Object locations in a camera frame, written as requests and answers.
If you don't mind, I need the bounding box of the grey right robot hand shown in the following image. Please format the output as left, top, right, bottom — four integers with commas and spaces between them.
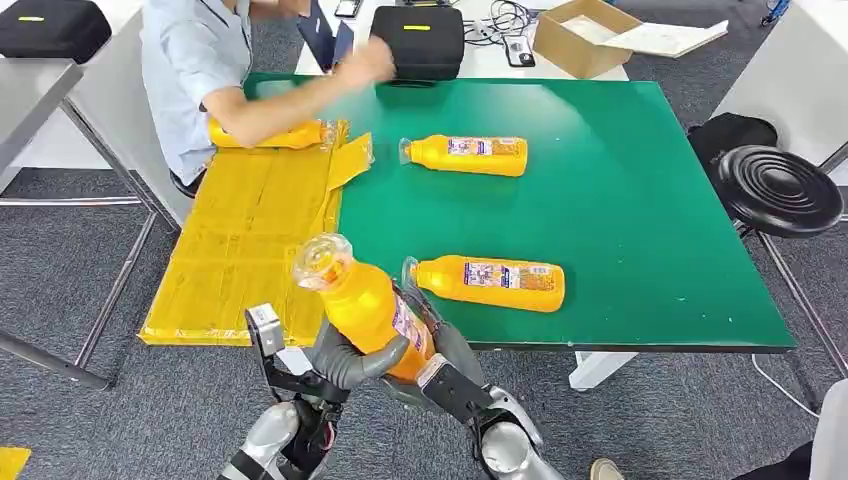
400, 283, 491, 390

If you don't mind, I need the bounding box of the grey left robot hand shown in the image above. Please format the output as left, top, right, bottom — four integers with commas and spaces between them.
305, 321, 413, 393

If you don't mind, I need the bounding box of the orange drink bottle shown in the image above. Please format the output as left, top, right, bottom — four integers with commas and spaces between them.
207, 115, 339, 150
291, 233, 437, 384
400, 254, 566, 314
397, 134, 529, 179

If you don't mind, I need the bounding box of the green table mat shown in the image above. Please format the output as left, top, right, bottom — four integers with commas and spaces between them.
241, 72, 798, 354

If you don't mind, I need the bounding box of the yellow plastic sheet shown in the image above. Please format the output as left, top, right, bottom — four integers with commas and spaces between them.
137, 119, 376, 349

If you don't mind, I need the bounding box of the white desk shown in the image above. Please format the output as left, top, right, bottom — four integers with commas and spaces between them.
294, 0, 631, 82

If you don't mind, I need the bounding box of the black carry case yellow label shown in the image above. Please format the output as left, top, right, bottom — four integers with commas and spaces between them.
368, 5, 466, 84
0, 0, 113, 66

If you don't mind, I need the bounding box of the black handheld device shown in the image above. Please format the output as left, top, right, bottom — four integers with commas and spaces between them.
501, 33, 537, 69

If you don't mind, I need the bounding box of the brown cardboard box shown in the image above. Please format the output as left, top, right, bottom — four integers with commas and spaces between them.
533, 0, 644, 81

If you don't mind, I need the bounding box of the dark laptop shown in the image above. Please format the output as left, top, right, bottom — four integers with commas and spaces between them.
296, 0, 356, 73

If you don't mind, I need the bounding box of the black bag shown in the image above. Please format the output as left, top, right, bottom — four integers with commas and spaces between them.
686, 112, 780, 174

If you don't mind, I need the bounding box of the person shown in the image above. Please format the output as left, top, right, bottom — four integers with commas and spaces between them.
731, 377, 848, 480
140, 0, 397, 188

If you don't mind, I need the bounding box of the black round stool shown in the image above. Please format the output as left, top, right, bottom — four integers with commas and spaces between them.
715, 144, 846, 241

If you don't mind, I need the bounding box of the yellow floor marker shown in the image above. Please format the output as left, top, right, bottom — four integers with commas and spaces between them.
0, 447, 32, 480

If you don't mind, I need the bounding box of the blue metal stand foot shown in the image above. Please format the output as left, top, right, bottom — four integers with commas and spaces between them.
760, 0, 793, 28

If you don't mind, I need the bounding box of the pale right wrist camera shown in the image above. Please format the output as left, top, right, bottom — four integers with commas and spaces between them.
417, 354, 496, 426

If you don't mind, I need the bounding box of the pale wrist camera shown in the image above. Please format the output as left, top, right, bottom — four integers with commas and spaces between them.
245, 303, 350, 405
417, 354, 496, 426

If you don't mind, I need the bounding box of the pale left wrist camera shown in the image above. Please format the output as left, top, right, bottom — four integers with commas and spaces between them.
245, 303, 350, 405

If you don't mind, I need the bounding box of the white floor cable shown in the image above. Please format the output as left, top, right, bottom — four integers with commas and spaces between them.
750, 354, 823, 420

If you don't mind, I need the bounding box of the black cable bundle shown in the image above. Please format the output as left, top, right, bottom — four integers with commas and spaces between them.
461, 0, 541, 48

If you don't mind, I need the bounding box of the white table with metal frame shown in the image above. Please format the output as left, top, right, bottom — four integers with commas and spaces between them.
712, 0, 848, 380

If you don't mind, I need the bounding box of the grey table with metal frame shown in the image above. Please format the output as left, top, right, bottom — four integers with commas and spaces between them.
0, 9, 193, 391

